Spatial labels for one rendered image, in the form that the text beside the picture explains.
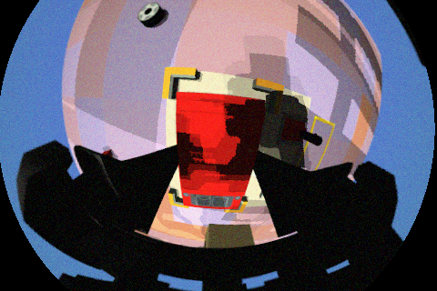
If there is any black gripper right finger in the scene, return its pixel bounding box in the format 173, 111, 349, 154
252, 151, 353, 236

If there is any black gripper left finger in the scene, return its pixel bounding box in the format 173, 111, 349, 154
74, 145, 178, 234

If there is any small toy wheel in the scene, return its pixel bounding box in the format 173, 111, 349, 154
138, 1, 164, 28

